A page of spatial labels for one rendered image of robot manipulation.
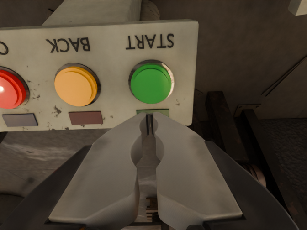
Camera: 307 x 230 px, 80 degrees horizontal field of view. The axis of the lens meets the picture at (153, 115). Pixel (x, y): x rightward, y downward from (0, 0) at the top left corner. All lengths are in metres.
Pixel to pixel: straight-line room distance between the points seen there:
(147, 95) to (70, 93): 0.08
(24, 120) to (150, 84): 0.15
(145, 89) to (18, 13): 0.80
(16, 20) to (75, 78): 0.78
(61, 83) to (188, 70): 0.12
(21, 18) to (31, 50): 0.73
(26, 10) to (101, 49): 0.74
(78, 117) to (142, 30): 0.11
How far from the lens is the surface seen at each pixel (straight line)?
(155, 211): 2.51
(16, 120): 0.26
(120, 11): 0.26
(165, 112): 0.20
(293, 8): 0.59
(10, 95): 0.23
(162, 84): 0.18
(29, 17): 0.93
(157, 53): 0.18
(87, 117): 0.22
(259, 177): 0.79
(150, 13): 0.68
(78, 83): 0.19
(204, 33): 0.85
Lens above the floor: 0.75
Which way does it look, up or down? 41 degrees down
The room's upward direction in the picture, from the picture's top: 179 degrees clockwise
